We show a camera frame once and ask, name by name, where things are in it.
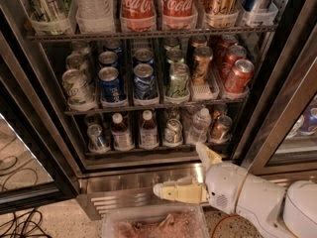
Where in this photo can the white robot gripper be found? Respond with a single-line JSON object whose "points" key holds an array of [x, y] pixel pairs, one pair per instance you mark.
{"points": [[225, 186]]}

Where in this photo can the blue silver redbull can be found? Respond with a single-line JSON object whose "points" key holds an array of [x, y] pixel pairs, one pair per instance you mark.
{"points": [[97, 138]]}

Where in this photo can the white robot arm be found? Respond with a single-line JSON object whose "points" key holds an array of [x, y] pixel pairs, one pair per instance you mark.
{"points": [[275, 211]]}

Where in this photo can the clear water bottle bottom shelf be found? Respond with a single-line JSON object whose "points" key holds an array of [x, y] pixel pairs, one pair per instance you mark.
{"points": [[198, 129]]}

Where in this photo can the clear water bottle shelf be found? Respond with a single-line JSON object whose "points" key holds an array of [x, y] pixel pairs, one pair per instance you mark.
{"points": [[95, 15], [198, 129]]}

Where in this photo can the silver green can bottom shelf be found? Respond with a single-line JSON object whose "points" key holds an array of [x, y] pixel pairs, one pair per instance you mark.
{"points": [[172, 133]]}

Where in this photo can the copper can bottom shelf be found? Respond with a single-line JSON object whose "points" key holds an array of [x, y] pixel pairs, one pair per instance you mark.
{"points": [[221, 128]]}

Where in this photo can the closed right fridge door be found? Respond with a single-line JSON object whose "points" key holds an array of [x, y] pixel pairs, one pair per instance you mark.
{"points": [[284, 88]]}

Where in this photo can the green can front middle shelf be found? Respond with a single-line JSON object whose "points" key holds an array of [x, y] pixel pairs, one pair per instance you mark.
{"points": [[178, 80]]}

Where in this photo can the blue pepsi can front right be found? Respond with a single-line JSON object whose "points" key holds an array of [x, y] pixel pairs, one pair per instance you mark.
{"points": [[145, 82]]}

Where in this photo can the blue pepsi can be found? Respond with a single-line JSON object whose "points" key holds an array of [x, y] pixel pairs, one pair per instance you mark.
{"points": [[111, 84], [145, 82]]}

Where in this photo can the red coke can front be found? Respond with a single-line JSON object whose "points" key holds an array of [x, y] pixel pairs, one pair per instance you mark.
{"points": [[239, 76]]}

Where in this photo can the red coke can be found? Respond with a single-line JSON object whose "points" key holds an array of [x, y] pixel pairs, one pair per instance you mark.
{"points": [[232, 54], [239, 76]]}

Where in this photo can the gold brown can front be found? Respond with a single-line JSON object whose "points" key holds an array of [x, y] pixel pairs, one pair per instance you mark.
{"points": [[201, 61]]}

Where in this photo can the blue can behind right door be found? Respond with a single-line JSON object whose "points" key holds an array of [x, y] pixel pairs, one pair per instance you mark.
{"points": [[309, 126]]}

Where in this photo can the red coke can middle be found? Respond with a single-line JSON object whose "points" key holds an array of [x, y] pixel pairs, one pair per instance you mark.
{"points": [[232, 54]]}

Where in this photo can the blue pepsi can front left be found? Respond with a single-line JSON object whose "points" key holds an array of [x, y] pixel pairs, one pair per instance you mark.
{"points": [[111, 84]]}

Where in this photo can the white green can front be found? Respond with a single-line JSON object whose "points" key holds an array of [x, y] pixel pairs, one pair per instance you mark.
{"points": [[77, 88]]}

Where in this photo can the open glass fridge door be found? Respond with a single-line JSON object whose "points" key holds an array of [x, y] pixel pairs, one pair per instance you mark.
{"points": [[30, 175]]}

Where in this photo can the gold tall can top shelf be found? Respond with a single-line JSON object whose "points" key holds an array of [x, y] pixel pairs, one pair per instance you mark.
{"points": [[218, 13]]}

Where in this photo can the clear water bottle top shelf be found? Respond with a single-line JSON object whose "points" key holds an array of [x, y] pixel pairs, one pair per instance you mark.
{"points": [[95, 15]]}

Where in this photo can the green tall can top shelf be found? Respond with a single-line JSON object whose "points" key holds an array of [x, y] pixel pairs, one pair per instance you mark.
{"points": [[50, 10]]}

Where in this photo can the clear plastic bin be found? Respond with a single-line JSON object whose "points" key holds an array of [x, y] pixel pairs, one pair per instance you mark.
{"points": [[172, 220]]}

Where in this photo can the brown tea bottle right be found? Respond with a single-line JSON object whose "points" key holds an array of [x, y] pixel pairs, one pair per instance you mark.
{"points": [[148, 130]]}

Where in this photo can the brown tea bottle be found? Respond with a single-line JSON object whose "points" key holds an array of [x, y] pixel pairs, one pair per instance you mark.
{"points": [[121, 133], [148, 130]]}

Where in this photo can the brown tea bottle left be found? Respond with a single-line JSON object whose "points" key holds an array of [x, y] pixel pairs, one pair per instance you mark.
{"points": [[121, 133]]}

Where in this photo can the large coca-cola bottle left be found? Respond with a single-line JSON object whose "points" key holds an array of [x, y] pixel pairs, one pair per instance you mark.
{"points": [[137, 9]]}

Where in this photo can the large coca-cola bottle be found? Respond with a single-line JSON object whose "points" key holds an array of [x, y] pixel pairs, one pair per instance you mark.
{"points": [[177, 0], [137, 9]]}

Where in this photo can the large coca-cola bottle right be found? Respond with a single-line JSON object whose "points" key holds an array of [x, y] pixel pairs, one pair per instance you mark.
{"points": [[177, 0]]}

